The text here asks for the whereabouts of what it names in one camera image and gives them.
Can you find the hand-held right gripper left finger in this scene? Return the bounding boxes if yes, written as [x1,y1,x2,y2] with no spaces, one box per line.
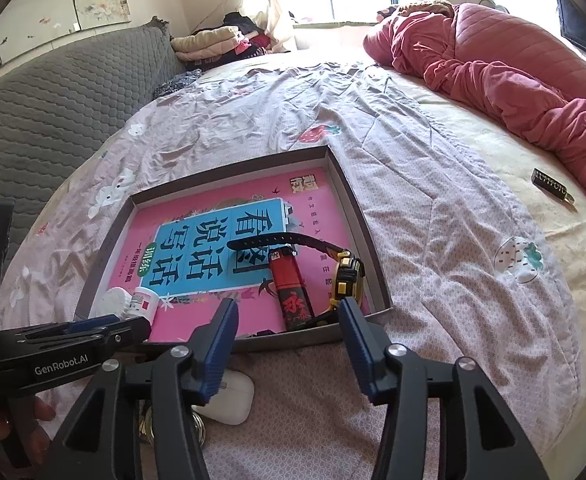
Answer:
[48,297,240,480]

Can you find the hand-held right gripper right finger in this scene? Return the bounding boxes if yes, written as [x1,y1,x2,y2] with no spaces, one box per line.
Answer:
[338,297,538,480]

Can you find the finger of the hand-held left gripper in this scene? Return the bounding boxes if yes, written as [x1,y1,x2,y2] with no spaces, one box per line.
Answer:
[65,314,121,333]
[0,316,152,356]

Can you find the white round container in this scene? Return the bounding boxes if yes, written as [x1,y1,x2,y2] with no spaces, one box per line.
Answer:
[93,286,134,320]

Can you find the white pill bottle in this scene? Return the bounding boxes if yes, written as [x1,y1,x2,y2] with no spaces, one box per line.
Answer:
[123,286,161,322]

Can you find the white earbuds case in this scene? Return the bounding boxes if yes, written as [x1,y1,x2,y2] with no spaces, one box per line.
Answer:
[191,367,255,426]

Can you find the yellow and black wristwatch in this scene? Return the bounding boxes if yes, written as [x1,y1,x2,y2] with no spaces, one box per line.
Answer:
[227,232,366,331]

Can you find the red lighter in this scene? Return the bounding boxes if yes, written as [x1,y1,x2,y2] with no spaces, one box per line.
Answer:
[268,247,316,332]

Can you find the grey cardboard box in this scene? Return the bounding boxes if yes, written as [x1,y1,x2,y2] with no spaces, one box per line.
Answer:
[75,145,392,356]

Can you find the person's left hand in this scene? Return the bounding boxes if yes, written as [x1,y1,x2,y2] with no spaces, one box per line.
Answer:
[0,394,57,463]

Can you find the pink and blue book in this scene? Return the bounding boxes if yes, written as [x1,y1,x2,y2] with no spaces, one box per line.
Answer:
[90,170,371,341]

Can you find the cream yellow bed sheet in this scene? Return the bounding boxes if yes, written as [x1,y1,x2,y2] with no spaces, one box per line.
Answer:
[413,85,586,480]

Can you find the grey quilted headboard cover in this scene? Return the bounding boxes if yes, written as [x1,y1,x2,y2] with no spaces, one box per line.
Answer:
[0,22,188,271]

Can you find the pink floral bedsheet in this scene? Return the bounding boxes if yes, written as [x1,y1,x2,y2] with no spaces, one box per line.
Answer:
[3,57,581,480]

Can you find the black key tag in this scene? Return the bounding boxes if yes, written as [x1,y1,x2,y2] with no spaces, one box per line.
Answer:
[531,167,576,208]

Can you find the dark patterned cloth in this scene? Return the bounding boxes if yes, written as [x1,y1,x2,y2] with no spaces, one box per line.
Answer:
[153,67,204,101]

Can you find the pile of folded clothes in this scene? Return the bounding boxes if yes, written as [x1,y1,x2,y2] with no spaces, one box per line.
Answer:
[170,12,294,68]

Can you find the pink quilt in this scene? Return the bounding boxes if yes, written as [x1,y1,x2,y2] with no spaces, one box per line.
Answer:
[363,2,586,231]

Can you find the brown knitted cloth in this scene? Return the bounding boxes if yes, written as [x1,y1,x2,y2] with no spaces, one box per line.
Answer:
[398,0,456,16]

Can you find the cream curtain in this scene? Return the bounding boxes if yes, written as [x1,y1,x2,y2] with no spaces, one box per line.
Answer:
[243,0,294,56]

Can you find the floral wall poster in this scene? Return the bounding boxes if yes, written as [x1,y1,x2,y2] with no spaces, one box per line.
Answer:
[0,0,124,66]

